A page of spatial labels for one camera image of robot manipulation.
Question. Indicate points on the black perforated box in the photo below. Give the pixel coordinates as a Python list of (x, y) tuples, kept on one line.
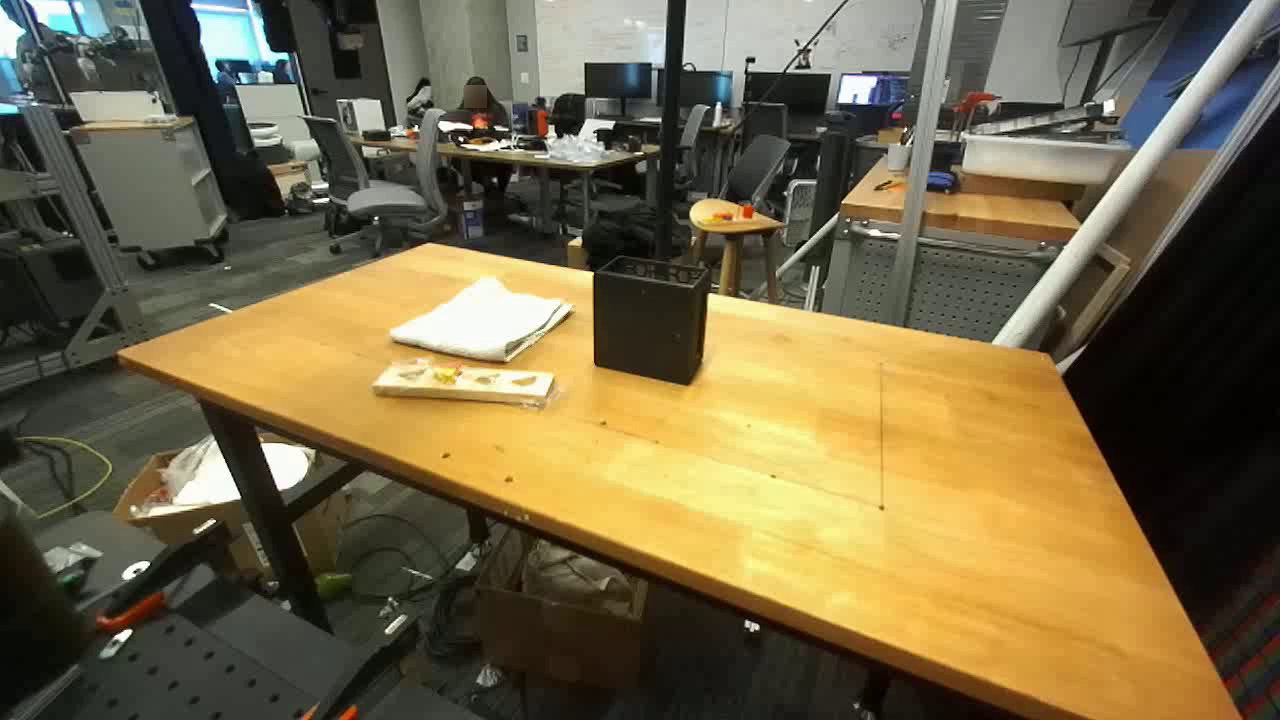
[(650, 333)]

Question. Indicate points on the white terry towel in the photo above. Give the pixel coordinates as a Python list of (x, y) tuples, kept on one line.
[(480, 321)]

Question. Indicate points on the brown cardboard box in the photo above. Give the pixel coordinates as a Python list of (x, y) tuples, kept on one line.
[(560, 625)]

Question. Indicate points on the cardboard box with white bag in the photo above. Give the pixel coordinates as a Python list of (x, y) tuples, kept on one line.
[(173, 513)]

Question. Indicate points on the round wooden stool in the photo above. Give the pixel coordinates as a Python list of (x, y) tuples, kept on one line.
[(727, 217)]

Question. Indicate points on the wooden shape puzzle board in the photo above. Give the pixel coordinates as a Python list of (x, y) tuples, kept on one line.
[(466, 382)]

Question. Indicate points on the orange toy pieces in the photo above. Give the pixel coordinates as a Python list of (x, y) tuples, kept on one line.
[(729, 211)]

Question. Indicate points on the black office chair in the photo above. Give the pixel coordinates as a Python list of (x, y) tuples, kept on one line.
[(759, 167)]

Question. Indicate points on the long office desk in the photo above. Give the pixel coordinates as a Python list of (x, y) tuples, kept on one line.
[(535, 156)]

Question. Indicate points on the black computer monitor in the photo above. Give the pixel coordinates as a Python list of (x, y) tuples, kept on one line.
[(786, 94), (618, 80)]

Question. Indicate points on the grey office chair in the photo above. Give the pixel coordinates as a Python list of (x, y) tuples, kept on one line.
[(382, 200)]

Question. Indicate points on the seated person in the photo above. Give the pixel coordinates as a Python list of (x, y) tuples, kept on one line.
[(476, 103)]

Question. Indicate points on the wooden top workbench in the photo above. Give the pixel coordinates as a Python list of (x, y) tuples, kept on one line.
[(961, 211)]

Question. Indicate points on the lit computer monitor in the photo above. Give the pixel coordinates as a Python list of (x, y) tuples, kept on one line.
[(874, 90)]

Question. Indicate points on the black table leg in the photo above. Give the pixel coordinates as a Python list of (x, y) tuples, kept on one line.
[(260, 507)]

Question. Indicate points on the white plastic bin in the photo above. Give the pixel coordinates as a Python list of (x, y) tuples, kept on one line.
[(1040, 156)]

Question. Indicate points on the white wheeled cabinet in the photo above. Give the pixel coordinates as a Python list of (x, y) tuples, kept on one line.
[(144, 184)]

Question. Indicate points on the thick white slanted pole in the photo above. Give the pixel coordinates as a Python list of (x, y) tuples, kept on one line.
[(1134, 175)]

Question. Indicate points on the black perforated platform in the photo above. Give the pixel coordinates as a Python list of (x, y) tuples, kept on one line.
[(201, 666)]

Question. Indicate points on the multicolour striped curtain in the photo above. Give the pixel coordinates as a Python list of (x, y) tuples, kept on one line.
[(1255, 655)]

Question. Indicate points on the grey metal post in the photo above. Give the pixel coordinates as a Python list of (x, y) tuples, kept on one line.
[(920, 161)]

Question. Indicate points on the grey metal shelf frame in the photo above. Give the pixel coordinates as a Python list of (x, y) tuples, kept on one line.
[(67, 242)]

